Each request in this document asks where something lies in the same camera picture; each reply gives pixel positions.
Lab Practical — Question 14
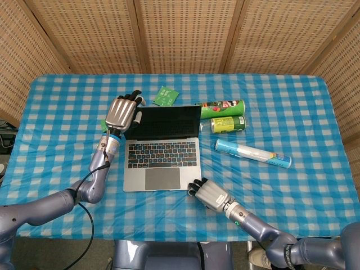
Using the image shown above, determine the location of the blue white cling film tube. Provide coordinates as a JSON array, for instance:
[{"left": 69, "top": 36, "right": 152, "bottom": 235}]
[{"left": 215, "top": 138, "right": 293, "bottom": 169}]

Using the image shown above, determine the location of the wooden woven folding screen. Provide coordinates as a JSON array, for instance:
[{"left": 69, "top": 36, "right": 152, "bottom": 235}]
[{"left": 0, "top": 0, "right": 360, "bottom": 181}]

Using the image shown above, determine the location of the green tea bottle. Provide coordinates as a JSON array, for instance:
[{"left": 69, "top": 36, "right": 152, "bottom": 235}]
[{"left": 199, "top": 115, "right": 247, "bottom": 134}]

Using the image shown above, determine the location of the blue white checkered tablecloth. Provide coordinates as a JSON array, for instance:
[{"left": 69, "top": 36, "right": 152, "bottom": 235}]
[{"left": 0, "top": 73, "right": 360, "bottom": 245}]

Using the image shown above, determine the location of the blue-grey robot torso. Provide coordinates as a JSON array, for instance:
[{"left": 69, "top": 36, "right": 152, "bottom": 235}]
[{"left": 112, "top": 239, "right": 234, "bottom": 270}]

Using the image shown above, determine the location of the green potato chip can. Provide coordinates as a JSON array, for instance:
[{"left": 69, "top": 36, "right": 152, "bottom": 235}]
[{"left": 195, "top": 99, "right": 246, "bottom": 119}]

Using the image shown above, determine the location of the green sachet with white print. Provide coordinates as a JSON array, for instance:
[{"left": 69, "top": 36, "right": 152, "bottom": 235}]
[{"left": 152, "top": 85, "right": 180, "bottom": 107}]

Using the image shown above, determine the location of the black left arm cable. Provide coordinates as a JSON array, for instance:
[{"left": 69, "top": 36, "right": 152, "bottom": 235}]
[{"left": 69, "top": 150, "right": 111, "bottom": 270}]

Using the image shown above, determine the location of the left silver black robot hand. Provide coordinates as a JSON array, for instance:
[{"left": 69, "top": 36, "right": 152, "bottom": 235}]
[{"left": 104, "top": 89, "right": 147, "bottom": 133}]

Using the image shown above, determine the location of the white sneaker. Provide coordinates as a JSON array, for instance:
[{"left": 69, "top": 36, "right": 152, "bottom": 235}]
[{"left": 249, "top": 247, "right": 272, "bottom": 270}]

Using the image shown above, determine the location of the silver laptop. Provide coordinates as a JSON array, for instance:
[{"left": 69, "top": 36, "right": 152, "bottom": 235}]
[{"left": 123, "top": 105, "right": 203, "bottom": 192}]

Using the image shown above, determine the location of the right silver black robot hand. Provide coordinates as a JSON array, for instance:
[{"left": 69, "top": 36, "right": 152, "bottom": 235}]
[{"left": 187, "top": 177, "right": 236, "bottom": 214}]

